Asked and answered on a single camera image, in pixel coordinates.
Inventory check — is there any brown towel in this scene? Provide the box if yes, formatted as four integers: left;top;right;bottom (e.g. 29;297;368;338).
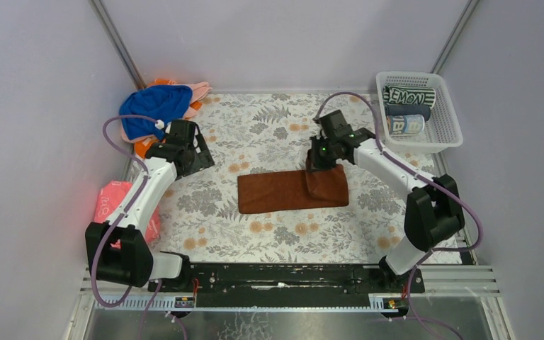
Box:
237;164;349;214

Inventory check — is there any orange blue rabbit towel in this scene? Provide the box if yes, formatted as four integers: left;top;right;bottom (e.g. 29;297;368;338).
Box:
386;115;426;136

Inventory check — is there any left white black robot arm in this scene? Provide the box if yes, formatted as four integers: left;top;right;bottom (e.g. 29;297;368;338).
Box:
85;120;215;288

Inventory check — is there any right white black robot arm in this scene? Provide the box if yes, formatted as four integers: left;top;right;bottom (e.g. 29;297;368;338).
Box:
307;110;465;277

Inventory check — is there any floral table mat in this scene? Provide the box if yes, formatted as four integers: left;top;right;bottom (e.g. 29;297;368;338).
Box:
105;92;463;265

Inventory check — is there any light pink towel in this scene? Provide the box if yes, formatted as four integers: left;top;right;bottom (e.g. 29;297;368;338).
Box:
118;81;212;142

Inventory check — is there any dark blue rolled towel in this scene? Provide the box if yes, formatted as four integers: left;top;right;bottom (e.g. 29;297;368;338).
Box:
385;104;431;121

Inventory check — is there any striped lemon rolled towel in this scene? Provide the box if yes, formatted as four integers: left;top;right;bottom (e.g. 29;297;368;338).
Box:
382;85;436;108

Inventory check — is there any pink patterned towel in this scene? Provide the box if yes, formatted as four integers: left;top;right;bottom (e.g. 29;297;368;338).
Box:
93;181;162;244

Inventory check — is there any white plastic basket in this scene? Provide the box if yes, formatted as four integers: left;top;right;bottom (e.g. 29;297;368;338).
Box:
376;71;463;153

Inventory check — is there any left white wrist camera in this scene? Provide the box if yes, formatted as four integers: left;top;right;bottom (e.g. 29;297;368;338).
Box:
154;120;171;142

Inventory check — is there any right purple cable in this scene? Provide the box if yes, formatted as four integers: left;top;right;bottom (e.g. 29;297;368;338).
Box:
313;91;484;340

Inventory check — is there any purple cable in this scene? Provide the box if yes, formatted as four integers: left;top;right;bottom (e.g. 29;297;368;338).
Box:
90;114;165;340
313;91;484;340

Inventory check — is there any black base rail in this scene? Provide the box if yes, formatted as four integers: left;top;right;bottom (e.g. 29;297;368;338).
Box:
160;262;425;308

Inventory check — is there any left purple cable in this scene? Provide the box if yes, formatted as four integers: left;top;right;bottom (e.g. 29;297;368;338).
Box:
90;114;165;340

